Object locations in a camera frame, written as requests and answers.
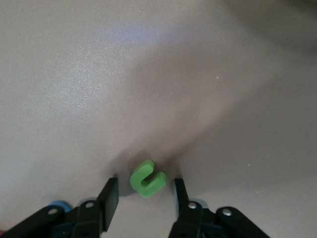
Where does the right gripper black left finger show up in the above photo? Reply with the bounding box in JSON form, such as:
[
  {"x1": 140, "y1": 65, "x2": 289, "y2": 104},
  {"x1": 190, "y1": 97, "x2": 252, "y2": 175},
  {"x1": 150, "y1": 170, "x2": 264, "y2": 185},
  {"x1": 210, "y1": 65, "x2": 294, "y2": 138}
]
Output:
[{"x1": 0, "y1": 177, "x2": 119, "y2": 238}]

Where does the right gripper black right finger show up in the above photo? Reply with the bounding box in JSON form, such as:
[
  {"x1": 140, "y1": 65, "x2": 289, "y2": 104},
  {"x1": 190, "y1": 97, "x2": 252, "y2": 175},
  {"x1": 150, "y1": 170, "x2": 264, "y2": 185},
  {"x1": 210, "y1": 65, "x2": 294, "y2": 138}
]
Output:
[{"x1": 168, "y1": 178, "x2": 272, "y2": 238}]

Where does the green foam letter u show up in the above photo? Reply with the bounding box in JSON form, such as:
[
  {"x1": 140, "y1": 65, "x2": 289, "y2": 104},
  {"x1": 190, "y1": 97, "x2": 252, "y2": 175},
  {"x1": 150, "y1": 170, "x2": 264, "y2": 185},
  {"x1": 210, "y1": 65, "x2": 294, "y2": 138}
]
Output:
[{"x1": 130, "y1": 159, "x2": 166, "y2": 198}]

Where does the blue foam letter o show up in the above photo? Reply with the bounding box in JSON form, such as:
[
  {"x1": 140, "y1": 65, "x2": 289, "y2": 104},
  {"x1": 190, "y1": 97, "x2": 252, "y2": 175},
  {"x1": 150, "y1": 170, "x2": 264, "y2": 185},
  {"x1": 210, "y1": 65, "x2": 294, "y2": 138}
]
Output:
[{"x1": 47, "y1": 200, "x2": 71, "y2": 213}]

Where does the brown table cover sheet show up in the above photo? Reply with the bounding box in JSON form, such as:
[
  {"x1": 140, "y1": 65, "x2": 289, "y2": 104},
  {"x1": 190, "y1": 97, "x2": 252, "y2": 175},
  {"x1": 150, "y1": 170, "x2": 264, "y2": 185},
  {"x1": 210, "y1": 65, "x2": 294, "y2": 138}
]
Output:
[{"x1": 0, "y1": 0, "x2": 317, "y2": 238}]

